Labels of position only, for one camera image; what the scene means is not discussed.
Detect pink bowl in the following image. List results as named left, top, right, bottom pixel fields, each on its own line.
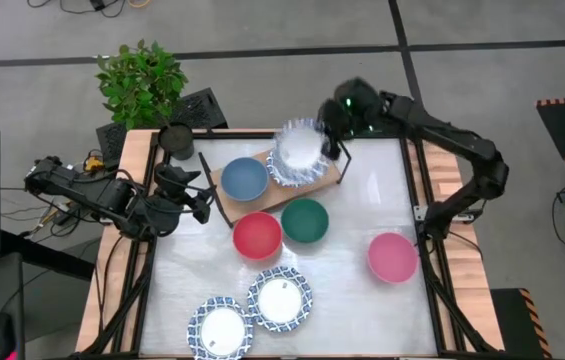
left=367, top=231, right=420, bottom=285

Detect red bowl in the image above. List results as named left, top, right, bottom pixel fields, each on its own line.
left=232, top=210, right=284, bottom=261

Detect blue patterned paper bowl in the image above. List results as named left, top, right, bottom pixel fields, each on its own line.
left=265, top=147, right=331, bottom=189
left=246, top=265, right=314, bottom=334
left=186, top=295, right=255, bottom=360
left=272, top=117, right=329, bottom=170

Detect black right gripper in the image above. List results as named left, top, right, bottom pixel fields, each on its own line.
left=317, top=76, right=388, bottom=161

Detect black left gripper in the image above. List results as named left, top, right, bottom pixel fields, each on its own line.
left=154, top=162, right=213, bottom=225

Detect black floor cables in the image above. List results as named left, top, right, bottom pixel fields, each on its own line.
left=26, top=0, right=153, bottom=19

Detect yellow connector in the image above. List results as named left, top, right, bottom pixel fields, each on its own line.
left=83, top=154, right=107, bottom=174

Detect silver metal bracket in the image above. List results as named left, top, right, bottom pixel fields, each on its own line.
left=412, top=203, right=476, bottom=224

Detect green bowl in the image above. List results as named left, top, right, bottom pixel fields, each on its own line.
left=280, top=197, right=330, bottom=245

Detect black perforated floor grate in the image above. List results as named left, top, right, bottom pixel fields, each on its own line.
left=95, top=87, right=229, bottom=170

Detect potted plant in black pot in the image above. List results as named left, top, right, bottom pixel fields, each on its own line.
left=94, top=38, right=196, bottom=162

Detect black aluminium table frame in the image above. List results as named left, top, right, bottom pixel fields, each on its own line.
left=89, top=130, right=501, bottom=360

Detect wooden cutting board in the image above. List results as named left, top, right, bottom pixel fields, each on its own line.
left=197, top=130, right=353, bottom=230

